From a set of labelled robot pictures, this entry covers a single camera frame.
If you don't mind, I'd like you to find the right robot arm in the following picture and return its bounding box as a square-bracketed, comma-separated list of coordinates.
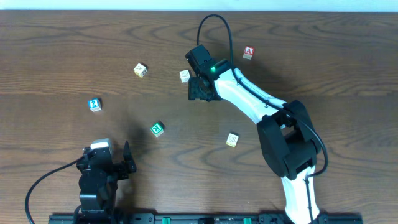
[185, 45, 322, 223]

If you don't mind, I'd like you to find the blue number 2 block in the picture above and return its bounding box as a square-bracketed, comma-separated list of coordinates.
[88, 98, 102, 112]

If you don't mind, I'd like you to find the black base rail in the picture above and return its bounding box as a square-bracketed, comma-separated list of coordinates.
[48, 213, 363, 224]

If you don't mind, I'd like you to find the white block centre top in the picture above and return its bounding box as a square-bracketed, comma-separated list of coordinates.
[179, 70, 190, 83]

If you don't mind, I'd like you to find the green letter R block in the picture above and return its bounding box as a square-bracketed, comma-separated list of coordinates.
[150, 123, 164, 137]

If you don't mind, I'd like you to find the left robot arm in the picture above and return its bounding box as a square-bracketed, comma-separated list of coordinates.
[72, 138, 137, 223]

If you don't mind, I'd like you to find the yellow patterned block lower centre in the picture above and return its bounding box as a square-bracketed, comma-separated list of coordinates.
[226, 133, 239, 147]

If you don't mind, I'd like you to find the yellow edged block upper left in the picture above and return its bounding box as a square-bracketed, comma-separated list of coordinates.
[134, 63, 147, 77]

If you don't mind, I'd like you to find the red letter A block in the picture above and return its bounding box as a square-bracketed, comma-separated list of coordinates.
[243, 46, 254, 60]

